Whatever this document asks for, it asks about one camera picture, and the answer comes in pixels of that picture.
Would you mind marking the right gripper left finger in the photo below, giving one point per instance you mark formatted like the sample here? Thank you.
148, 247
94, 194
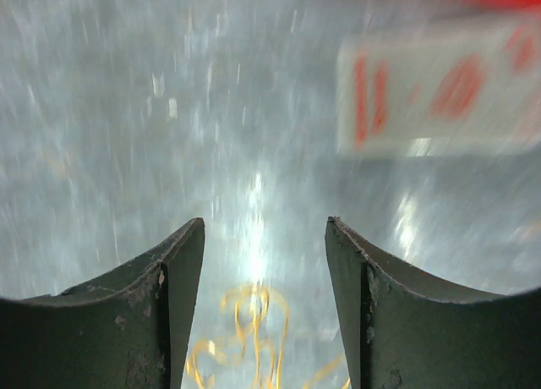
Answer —
127, 328

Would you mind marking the grey sponge packet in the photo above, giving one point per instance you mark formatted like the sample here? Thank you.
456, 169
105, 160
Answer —
466, 86

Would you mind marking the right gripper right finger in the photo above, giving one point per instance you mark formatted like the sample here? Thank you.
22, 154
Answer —
403, 327

